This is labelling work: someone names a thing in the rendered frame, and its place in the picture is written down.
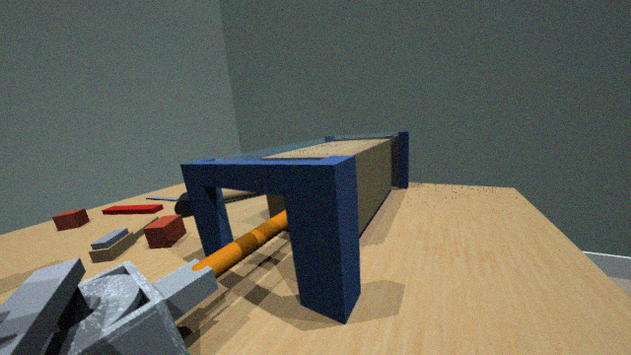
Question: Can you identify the wooden-handled mallet with black head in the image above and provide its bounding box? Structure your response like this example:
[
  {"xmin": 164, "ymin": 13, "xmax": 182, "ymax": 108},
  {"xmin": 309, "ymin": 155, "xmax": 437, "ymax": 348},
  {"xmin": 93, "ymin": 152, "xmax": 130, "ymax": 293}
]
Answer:
[{"xmin": 175, "ymin": 192, "xmax": 192, "ymax": 218}]

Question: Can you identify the dark blue rectangular frame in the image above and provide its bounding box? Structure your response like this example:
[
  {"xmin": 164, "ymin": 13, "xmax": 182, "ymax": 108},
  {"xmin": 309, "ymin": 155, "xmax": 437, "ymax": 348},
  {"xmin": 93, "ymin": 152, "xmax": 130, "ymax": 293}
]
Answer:
[{"xmin": 180, "ymin": 160, "xmax": 353, "ymax": 324}]

